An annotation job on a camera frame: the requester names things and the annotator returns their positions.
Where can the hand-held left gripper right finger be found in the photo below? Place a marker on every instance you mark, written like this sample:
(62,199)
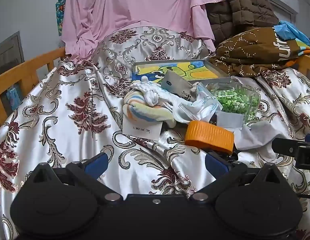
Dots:
(215,165)

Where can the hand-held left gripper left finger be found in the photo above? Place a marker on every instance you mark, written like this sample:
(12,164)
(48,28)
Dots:
(97,163)

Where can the light grey cloth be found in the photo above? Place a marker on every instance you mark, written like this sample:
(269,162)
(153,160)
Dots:
(257,137)

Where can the orange ribbed knit cloth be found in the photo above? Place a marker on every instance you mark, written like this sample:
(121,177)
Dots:
(210,135)

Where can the grey square cloth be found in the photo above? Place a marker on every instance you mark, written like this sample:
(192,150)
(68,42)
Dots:
(230,120)

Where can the white packet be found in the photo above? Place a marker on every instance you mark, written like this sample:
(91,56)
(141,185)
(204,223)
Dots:
(139,128)

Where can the clear zip bag of masks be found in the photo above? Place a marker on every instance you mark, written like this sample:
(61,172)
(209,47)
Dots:
(195,105)

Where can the striped pastel sock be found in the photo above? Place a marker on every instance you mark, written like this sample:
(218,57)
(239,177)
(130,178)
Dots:
(142,110)

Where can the grey box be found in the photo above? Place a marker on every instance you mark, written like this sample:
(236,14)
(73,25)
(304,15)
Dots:
(212,80)

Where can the white crinkled muslin cloth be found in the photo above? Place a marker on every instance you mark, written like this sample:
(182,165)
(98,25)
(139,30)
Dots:
(150,90)

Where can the floral satin bedspread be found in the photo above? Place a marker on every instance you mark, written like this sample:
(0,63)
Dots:
(69,120)

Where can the clear bag of green bits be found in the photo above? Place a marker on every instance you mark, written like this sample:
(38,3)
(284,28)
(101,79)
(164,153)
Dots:
(235,100)

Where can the brown printed blanket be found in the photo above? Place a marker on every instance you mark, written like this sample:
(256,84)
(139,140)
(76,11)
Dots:
(245,50)

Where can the blue printed cloth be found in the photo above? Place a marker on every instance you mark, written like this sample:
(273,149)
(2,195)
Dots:
(14,96)

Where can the grey panelled door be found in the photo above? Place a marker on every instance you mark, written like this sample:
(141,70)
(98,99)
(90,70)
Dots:
(7,50)

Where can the brown quilted jacket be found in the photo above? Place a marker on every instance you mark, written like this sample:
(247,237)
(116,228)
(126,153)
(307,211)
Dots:
(232,10)

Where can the pink cloth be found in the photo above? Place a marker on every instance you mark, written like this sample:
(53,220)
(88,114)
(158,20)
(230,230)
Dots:
(134,2)

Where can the wooden bed frame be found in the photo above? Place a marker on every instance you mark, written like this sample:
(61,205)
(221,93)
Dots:
(27,67)

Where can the colourful wall poster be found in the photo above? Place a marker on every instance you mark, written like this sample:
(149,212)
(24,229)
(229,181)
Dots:
(61,15)

